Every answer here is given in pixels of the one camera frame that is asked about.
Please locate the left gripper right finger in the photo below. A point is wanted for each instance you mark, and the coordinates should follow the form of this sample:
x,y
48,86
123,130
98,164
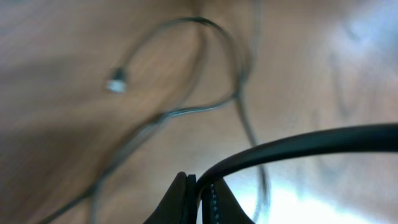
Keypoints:
x,y
219,206

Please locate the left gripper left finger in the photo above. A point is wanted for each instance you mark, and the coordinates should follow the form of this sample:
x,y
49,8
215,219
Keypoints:
x,y
179,204

